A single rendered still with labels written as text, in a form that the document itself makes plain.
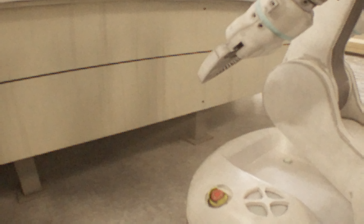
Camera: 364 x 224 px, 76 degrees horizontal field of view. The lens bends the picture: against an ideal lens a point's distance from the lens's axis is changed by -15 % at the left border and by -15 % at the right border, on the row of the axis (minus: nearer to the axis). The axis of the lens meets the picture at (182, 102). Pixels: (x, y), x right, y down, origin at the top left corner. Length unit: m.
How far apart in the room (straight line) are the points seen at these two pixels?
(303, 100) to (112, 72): 0.68
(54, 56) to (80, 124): 0.26
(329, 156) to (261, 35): 0.28
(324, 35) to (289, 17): 0.20
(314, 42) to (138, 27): 0.66
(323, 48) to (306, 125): 0.16
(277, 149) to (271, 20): 0.57
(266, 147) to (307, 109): 0.35
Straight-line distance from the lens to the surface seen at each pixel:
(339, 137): 0.54
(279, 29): 0.39
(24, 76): 0.91
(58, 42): 0.92
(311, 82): 0.52
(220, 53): 0.43
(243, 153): 0.76
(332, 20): 0.55
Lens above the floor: 0.72
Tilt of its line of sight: 20 degrees down
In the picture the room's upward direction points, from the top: straight up
